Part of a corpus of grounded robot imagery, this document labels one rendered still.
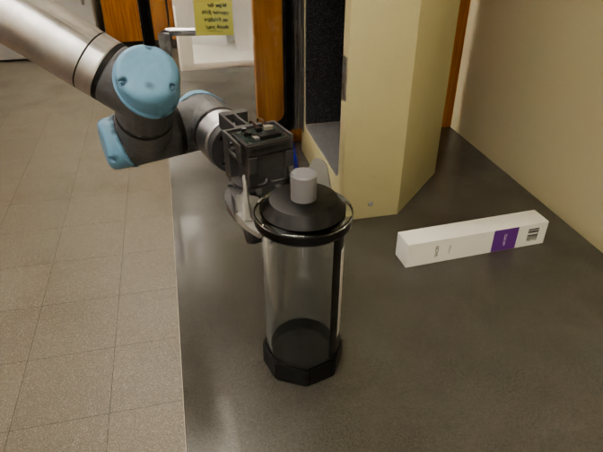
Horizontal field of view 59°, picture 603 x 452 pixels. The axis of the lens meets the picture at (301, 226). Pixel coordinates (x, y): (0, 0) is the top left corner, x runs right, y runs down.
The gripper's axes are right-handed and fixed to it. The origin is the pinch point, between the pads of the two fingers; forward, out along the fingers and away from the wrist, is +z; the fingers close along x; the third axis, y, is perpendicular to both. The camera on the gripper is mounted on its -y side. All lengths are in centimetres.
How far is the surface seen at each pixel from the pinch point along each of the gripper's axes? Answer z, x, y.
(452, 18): -31, 47, 12
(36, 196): -253, -31, -111
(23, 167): -296, -34, -110
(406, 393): 11.3, 8.3, -20.3
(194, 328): -11.6, -10.8, -20.0
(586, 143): -9, 62, -7
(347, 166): -25.5, 22.6, -8.6
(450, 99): -51, 69, -12
